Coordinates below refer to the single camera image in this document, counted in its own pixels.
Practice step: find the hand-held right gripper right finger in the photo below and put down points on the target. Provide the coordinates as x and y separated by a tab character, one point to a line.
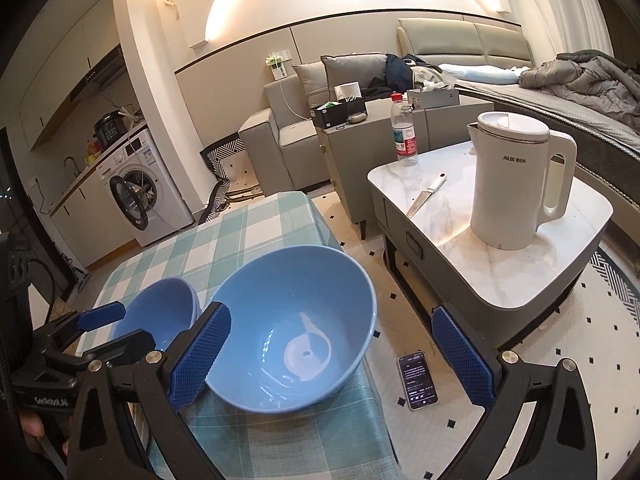
462	360

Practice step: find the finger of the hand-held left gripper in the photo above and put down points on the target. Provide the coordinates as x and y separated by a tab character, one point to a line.
130	345
102	316

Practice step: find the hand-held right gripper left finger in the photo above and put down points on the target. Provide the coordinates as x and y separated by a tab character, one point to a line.
200	355

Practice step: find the dark blue bowl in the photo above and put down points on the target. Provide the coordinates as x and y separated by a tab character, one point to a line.
155	305

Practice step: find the light blue bowl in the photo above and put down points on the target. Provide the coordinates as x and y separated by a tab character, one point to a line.
300	310

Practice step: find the person's left hand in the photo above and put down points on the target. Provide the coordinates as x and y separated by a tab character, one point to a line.
32	422

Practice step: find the smartphone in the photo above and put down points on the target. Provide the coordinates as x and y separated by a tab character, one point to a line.
417	380

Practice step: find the white lower kitchen cabinets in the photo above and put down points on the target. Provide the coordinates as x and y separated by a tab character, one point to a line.
85	220

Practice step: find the white kitchen cabinets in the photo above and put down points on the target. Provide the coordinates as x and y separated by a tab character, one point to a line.
85	220
65	75

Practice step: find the marble coffee table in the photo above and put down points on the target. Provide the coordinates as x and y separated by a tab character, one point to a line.
450	230

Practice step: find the white washing machine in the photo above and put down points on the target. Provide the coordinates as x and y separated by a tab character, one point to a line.
145	185

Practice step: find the teal checkered tablecloth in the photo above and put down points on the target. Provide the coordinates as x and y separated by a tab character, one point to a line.
260	220

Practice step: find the kitchen faucet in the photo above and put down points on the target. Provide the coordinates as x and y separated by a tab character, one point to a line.
70	165

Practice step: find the dark glass door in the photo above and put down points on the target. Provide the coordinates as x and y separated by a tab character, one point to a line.
7	185

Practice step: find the white electric kettle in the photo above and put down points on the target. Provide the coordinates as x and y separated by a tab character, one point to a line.
505	185

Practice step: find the black pressure cooker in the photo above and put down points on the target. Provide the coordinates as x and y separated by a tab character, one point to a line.
110	130

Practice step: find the grey sofa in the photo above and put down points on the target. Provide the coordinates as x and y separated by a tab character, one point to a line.
280	150

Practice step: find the grey side cabinet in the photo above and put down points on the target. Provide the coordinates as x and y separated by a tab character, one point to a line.
350	170

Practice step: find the red-label water bottle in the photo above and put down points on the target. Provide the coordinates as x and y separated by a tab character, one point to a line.
404	135

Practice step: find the range hood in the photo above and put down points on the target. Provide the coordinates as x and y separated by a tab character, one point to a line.
100	77

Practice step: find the white upper kitchen cabinets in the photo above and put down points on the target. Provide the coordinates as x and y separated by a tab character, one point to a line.
65	75

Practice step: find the small brown pouch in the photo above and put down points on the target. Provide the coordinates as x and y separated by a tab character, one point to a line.
357	118

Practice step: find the white tissue box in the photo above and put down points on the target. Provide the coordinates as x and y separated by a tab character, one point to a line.
432	97

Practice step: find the bed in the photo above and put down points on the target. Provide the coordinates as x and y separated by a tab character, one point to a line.
550	107

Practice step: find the black storage box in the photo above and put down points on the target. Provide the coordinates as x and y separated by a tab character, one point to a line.
332	112

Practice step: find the white crumpled clothing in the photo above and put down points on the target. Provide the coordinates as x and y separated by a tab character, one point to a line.
430	77

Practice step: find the light blue pillow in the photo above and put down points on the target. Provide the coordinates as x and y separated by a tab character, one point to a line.
480	74

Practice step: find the dark blue clothing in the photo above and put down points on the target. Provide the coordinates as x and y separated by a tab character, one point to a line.
400	75

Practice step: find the light grey sofa cushion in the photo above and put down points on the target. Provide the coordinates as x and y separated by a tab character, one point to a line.
312	80

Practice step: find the grey duvet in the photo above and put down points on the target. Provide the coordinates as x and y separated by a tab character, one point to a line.
585	85

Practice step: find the dark grey sofa cushion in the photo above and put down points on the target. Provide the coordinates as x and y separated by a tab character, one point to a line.
357	72

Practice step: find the padded bed headboard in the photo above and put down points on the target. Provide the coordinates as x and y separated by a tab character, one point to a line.
465	42

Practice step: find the wall socket with green plug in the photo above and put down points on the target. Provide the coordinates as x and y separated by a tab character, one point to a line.
277	65

